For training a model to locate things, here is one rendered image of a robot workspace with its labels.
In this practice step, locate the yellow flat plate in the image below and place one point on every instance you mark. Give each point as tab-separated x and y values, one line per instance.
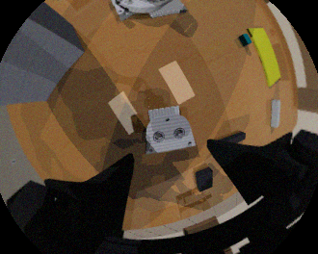
266	54

